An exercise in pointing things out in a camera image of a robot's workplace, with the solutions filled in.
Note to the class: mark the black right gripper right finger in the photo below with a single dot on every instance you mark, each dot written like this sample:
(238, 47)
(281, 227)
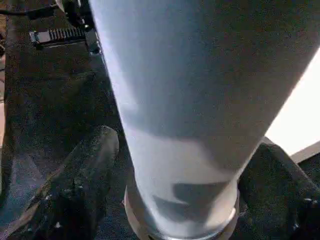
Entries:
(280, 200)

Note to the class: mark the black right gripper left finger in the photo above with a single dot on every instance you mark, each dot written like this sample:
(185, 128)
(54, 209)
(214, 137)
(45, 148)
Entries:
(82, 180)

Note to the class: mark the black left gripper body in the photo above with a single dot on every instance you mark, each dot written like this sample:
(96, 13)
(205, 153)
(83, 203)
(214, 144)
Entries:
(72, 25)

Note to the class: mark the white plastic table leg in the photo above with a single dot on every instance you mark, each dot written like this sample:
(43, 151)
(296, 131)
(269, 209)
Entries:
(195, 87)

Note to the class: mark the black work mat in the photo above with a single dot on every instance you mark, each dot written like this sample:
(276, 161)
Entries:
(50, 100)

